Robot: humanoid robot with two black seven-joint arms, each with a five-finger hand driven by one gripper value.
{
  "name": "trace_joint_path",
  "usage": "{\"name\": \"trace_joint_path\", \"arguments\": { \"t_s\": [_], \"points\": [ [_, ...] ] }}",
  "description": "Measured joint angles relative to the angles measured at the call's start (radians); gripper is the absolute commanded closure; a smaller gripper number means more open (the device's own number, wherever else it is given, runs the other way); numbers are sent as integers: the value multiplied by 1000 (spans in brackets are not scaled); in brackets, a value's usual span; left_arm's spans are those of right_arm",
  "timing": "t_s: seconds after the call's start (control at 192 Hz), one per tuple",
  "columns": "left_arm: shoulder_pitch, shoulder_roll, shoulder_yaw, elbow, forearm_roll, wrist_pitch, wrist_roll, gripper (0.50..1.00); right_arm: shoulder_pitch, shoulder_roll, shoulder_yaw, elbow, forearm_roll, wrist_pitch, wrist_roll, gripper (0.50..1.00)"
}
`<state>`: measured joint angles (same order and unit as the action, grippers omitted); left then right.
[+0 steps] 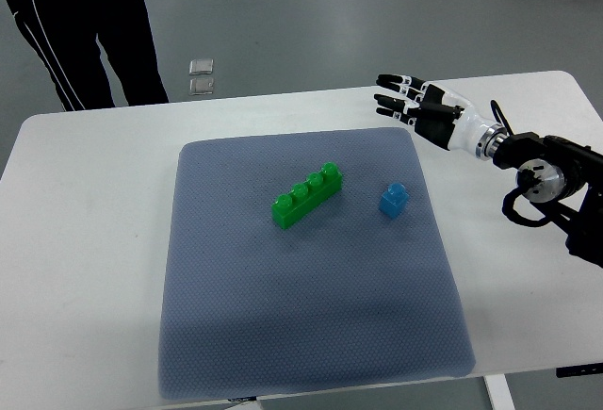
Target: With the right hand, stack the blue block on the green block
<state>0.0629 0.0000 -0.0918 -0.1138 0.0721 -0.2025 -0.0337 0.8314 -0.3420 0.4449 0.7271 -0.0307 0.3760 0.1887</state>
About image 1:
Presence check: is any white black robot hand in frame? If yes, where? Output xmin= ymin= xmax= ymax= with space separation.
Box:
xmin=374 ymin=74 xmax=510 ymax=160

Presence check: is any blue toy block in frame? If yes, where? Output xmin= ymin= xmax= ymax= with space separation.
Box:
xmin=379 ymin=182 xmax=409 ymax=219

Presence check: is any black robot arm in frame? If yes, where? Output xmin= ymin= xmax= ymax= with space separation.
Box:
xmin=487 ymin=132 xmax=602 ymax=267

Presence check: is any green four-stud toy block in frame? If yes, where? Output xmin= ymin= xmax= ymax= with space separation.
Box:
xmin=271 ymin=162 xmax=343 ymax=229

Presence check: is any blue-grey textured mat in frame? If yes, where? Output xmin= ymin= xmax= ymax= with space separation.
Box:
xmin=159 ymin=127 xmax=475 ymax=400

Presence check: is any lower metal floor plate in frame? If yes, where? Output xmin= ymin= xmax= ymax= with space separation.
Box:
xmin=188 ymin=77 xmax=215 ymax=96

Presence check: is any metal floor plate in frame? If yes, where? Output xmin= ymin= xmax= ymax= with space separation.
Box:
xmin=188 ymin=77 xmax=215 ymax=96
xmin=188 ymin=58 xmax=214 ymax=75

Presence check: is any upper metal floor plate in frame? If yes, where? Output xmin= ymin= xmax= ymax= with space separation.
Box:
xmin=188 ymin=58 xmax=214 ymax=75

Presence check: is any white table leg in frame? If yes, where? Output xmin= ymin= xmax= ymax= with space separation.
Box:
xmin=483 ymin=374 xmax=515 ymax=410

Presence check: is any black table control panel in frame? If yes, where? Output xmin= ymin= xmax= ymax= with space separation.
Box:
xmin=555 ymin=364 xmax=602 ymax=378

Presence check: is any person in black tracksuit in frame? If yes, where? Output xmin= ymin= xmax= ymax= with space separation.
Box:
xmin=7 ymin=0 xmax=169 ymax=111

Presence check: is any black cable loop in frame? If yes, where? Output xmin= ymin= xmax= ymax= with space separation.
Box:
xmin=489 ymin=99 xmax=517 ymax=137

